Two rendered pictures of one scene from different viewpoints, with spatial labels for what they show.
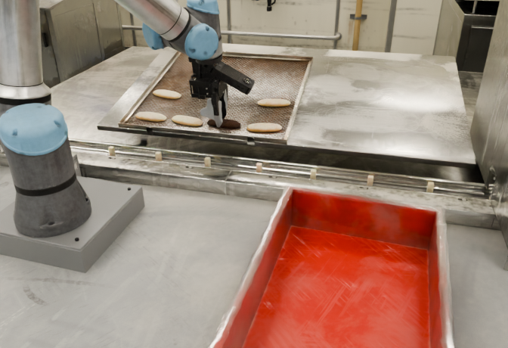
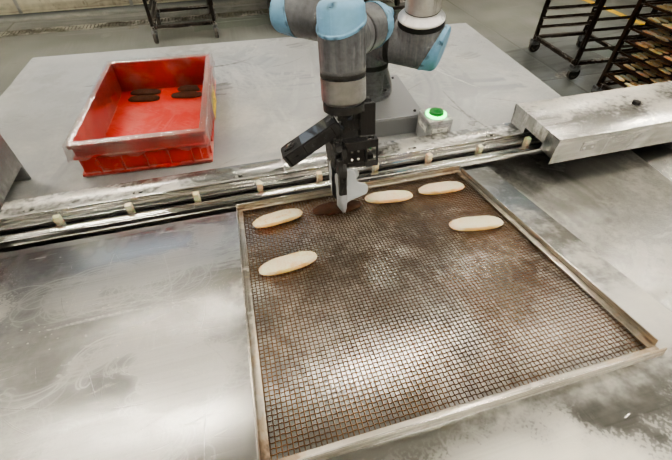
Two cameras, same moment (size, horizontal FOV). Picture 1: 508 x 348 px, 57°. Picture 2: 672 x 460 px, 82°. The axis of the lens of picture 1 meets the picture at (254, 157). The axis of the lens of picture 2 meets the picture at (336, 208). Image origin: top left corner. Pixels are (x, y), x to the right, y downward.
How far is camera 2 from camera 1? 1.74 m
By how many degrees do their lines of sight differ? 103
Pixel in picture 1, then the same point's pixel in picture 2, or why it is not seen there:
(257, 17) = not seen: outside the picture
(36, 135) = not seen: hidden behind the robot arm
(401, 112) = (39, 324)
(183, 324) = (247, 97)
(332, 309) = (166, 121)
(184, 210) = not seen: hidden behind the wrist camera
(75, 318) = (303, 86)
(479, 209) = (17, 203)
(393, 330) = (130, 122)
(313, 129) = (206, 240)
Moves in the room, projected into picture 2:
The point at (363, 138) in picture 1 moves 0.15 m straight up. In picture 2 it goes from (128, 248) to (92, 185)
